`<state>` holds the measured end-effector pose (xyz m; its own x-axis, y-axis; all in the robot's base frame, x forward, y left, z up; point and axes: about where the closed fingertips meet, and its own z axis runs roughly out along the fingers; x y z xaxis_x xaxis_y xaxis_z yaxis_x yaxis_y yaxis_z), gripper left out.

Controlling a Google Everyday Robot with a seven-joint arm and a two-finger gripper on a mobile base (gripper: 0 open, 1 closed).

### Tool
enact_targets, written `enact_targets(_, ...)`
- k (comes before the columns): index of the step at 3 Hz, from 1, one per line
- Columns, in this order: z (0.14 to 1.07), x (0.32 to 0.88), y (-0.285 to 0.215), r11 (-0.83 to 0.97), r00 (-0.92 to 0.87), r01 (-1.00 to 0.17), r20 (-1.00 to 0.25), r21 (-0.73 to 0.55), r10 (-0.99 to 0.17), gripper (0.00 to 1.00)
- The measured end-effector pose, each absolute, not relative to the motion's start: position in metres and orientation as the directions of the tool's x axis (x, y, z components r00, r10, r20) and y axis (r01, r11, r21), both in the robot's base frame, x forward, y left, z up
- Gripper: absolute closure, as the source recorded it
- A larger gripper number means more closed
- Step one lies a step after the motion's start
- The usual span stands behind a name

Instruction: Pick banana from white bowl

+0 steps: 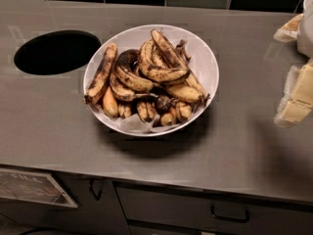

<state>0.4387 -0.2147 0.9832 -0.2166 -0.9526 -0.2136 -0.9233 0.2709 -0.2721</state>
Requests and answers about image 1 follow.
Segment long spotted banana left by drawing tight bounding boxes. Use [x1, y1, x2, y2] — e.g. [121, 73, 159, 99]
[84, 42, 117, 105]

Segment black cabinet hook handle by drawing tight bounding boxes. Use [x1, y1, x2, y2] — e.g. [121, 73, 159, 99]
[89, 179, 103, 201]

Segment long spotted banana upper right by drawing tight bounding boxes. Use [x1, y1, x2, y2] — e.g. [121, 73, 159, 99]
[151, 29, 206, 97]

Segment black drawer handle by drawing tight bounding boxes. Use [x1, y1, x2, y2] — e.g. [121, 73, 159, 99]
[210, 204, 250, 223]

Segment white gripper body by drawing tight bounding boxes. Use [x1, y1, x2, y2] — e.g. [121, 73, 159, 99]
[297, 0, 313, 58]

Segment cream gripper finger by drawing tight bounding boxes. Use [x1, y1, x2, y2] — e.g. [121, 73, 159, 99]
[274, 59, 313, 128]
[274, 14, 303, 42]

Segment white paper bowl liner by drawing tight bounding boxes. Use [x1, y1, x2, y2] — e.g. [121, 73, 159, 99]
[92, 103, 184, 135]

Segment small orange banana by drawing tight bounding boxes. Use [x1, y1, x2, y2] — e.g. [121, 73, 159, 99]
[102, 88, 118, 118]

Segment black round counter hole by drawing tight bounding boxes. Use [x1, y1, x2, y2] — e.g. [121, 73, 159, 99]
[14, 30, 101, 75]

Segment long spotted banana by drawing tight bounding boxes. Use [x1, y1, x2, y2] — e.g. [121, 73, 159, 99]
[151, 29, 206, 97]
[84, 42, 117, 105]

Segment dark curved banana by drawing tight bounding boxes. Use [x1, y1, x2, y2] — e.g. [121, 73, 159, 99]
[114, 48, 155, 94]

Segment small spotted banana front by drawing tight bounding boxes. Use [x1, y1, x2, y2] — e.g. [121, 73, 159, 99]
[137, 101, 157, 122]

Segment framed sign on cabinet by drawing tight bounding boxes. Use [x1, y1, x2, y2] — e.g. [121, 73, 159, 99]
[0, 168, 78, 208]

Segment small banana front right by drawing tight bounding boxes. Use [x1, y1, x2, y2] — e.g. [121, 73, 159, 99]
[175, 102, 192, 122]

